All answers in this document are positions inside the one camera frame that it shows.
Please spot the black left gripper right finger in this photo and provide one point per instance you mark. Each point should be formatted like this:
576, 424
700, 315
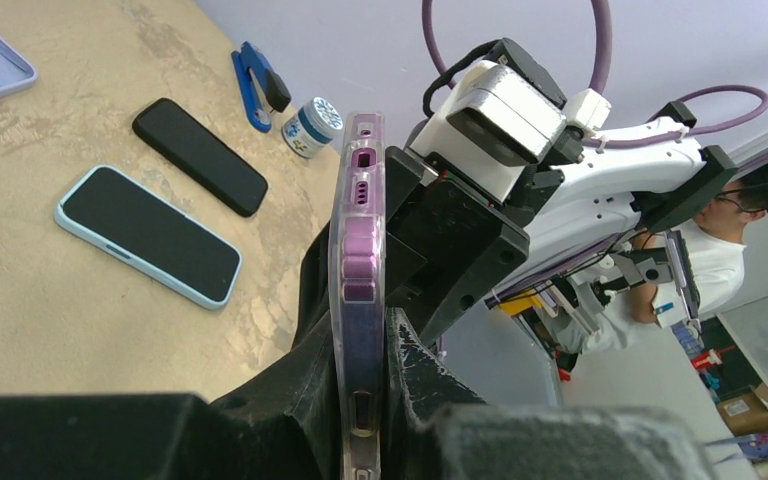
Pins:
436, 427

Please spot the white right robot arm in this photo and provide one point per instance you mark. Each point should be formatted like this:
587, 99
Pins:
494, 202

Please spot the black phone in black case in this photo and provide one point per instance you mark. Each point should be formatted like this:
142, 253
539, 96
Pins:
195, 150

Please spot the blue stapler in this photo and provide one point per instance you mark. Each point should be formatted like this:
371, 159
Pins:
263, 90

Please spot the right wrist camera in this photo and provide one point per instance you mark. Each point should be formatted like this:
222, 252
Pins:
495, 123

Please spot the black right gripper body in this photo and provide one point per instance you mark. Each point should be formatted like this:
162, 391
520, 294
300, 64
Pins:
448, 245

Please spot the phone in light blue case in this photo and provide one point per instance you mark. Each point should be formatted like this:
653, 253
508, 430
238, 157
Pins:
119, 216

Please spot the small white blue jar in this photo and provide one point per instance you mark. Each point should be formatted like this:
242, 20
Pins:
312, 127

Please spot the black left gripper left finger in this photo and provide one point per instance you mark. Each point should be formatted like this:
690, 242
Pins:
281, 424

